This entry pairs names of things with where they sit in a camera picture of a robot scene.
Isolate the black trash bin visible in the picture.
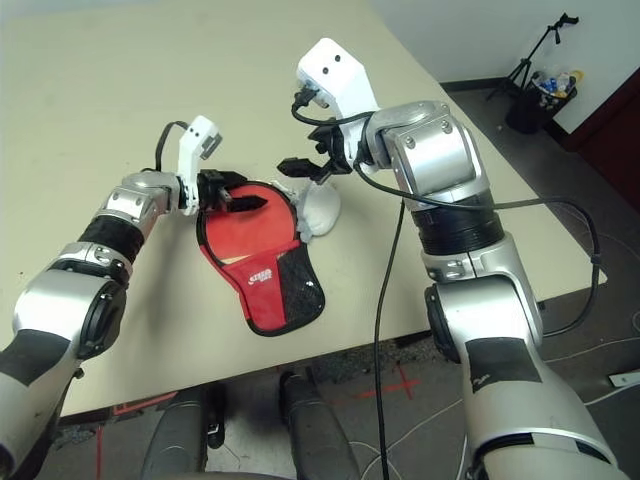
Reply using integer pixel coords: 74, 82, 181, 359
504, 69, 585, 135

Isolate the grey robot leg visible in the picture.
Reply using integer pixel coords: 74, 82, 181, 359
278, 369, 361, 480
142, 394, 206, 480

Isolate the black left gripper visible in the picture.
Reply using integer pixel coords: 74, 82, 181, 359
197, 169, 269, 215

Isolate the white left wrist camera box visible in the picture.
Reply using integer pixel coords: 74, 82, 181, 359
177, 115, 223, 217

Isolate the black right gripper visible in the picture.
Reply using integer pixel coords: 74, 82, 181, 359
276, 124, 362, 186

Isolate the red ping-pong paddle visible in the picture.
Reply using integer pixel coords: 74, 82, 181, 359
203, 182, 301, 266

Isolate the red black paddle case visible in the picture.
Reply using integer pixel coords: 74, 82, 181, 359
194, 178, 327, 338

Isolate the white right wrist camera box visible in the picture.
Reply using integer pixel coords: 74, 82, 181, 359
294, 37, 381, 151

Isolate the grey robot torso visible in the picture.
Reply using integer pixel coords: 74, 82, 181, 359
159, 469, 306, 480

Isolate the black tripod stand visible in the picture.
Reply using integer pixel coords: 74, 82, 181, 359
487, 13, 581, 101

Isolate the grey right robot leg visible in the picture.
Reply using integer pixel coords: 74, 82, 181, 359
278, 369, 361, 480

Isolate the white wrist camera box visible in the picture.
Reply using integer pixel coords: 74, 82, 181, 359
177, 115, 223, 217
294, 37, 381, 151

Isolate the grey round fuzzy pouch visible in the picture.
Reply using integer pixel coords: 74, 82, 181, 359
294, 182, 344, 241

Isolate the white floor cable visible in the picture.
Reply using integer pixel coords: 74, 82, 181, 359
539, 307, 640, 407
564, 204, 631, 264

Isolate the black table support post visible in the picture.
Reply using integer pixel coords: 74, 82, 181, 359
203, 382, 227, 450

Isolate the grey left robot leg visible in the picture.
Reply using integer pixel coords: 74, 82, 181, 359
142, 394, 206, 480

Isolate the black left wrist camera cable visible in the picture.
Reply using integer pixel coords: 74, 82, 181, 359
154, 121, 194, 174

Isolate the dark red door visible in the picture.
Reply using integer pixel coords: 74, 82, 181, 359
562, 67, 640, 211

